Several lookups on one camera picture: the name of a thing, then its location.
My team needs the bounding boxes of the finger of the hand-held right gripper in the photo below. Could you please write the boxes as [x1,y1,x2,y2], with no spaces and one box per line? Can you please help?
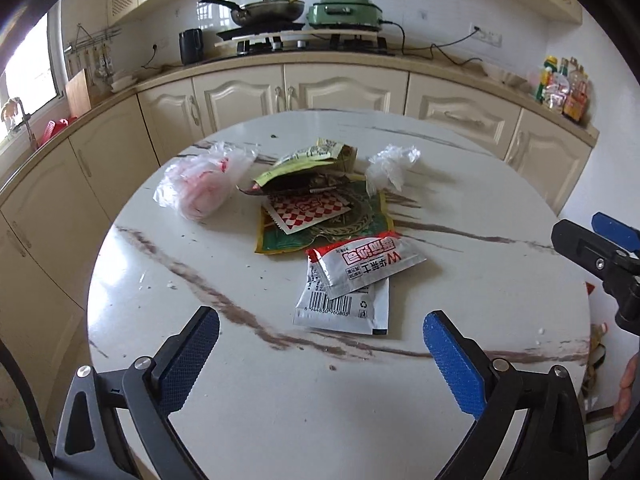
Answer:
[551,219,633,281]
[591,211,640,255]

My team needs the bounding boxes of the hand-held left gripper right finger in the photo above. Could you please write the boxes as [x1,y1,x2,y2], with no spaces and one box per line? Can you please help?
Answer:
[422,310,588,480]

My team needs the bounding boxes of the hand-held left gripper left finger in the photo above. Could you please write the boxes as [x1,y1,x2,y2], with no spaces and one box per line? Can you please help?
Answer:
[52,305,221,480]

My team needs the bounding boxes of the white barcode packet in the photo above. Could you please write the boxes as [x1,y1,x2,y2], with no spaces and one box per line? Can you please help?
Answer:
[292,265,391,336]

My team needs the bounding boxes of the red white sauce packet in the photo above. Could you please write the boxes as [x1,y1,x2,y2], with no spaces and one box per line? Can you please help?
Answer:
[305,232,427,302]

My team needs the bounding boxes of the green gold packet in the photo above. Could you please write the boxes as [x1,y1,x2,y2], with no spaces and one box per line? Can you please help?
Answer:
[255,187,397,256]

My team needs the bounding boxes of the red white checkered packet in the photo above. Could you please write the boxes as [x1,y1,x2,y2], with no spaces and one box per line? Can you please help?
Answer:
[267,191,353,236]

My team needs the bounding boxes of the person's right hand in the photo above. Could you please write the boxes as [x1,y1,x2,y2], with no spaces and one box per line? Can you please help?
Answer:
[614,355,640,423]

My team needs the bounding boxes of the red bag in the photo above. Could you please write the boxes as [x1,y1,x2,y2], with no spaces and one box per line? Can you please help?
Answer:
[582,280,608,396]

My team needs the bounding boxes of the round white marble table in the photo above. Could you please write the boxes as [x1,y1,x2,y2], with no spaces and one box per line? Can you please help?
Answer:
[86,110,593,480]

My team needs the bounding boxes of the cluster of condiment bottles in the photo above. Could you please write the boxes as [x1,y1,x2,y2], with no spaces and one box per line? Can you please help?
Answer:
[535,56,593,123]

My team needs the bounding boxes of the pink plastic bag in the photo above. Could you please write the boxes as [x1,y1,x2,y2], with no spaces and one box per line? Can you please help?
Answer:
[152,141,258,222]

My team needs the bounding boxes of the dark foil packet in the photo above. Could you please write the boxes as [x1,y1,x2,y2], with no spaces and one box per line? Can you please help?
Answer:
[237,170,358,197]

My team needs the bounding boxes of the clear plastic bag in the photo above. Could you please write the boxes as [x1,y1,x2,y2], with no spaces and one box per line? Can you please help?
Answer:
[366,144,422,196]

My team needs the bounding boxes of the yellow green packet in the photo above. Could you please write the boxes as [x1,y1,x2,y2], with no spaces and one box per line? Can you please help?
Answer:
[251,157,333,187]

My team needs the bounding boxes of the pale green printed packet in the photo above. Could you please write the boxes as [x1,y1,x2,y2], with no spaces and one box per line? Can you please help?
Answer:
[272,138,346,163]

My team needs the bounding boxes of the red plastic basin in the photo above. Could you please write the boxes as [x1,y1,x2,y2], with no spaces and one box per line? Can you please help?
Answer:
[39,117,76,146]

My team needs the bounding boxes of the steel faucet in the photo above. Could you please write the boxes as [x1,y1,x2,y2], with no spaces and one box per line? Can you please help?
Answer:
[15,100,39,151]

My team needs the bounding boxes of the wooden cutting board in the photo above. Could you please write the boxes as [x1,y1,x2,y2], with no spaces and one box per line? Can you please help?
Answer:
[65,69,92,117]

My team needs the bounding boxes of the black electric kettle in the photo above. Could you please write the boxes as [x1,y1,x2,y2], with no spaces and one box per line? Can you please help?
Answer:
[179,28,205,66]

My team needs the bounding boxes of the hanging kitchen utensils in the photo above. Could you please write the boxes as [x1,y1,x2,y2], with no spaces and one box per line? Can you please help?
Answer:
[67,47,113,82]

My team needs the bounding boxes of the green electric cooker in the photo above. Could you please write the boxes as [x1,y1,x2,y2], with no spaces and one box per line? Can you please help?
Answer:
[306,0,385,31]

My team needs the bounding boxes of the black gas stove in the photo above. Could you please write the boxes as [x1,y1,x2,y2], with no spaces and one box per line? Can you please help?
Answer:
[216,22,391,57]

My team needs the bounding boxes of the black wok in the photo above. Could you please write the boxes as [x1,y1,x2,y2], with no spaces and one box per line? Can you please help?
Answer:
[200,0,313,28]

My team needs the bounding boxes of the black power cable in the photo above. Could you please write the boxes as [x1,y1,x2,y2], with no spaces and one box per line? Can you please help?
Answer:
[380,20,483,68]

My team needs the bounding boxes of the white frame window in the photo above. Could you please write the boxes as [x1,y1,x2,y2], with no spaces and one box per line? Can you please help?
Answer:
[0,10,63,141]

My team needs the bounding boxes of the wire utensil rack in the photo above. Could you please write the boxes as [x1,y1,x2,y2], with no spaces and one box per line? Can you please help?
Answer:
[64,24,123,54]

